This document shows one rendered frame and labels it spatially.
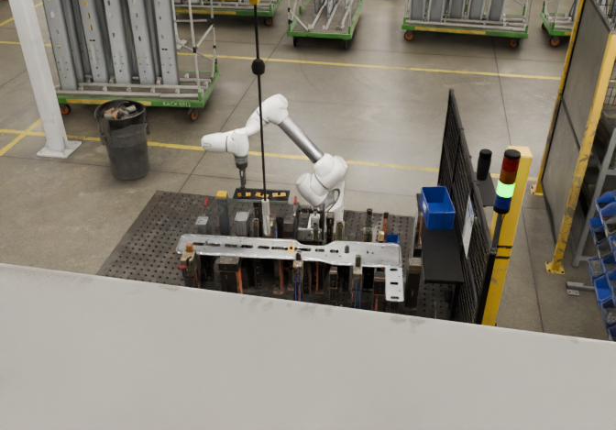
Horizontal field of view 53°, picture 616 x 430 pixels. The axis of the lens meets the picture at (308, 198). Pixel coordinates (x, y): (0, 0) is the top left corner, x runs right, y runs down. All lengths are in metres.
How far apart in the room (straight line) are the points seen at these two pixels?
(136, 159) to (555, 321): 4.15
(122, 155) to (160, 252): 2.26
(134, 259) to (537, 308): 3.03
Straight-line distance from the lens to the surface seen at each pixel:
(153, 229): 4.59
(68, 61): 8.03
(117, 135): 6.31
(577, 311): 5.23
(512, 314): 5.03
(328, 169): 4.30
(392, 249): 3.81
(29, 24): 6.84
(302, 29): 9.80
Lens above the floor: 3.34
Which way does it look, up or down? 34 degrees down
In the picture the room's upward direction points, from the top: straight up
